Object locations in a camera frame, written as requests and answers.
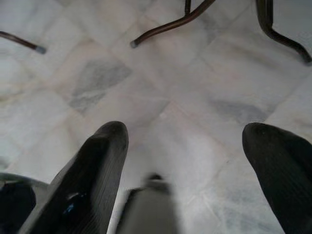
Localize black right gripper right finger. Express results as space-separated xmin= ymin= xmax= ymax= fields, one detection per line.
xmin=242 ymin=122 xmax=312 ymax=234

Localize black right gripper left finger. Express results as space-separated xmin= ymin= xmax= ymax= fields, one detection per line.
xmin=18 ymin=121 xmax=129 ymax=234

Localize dark metal chair leg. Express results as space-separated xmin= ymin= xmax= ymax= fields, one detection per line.
xmin=255 ymin=0 xmax=312 ymax=64
xmin=130 ymin=0 xmax=217 ymax=49
xmin=0 ymin=31 xmax=47 ymax=55

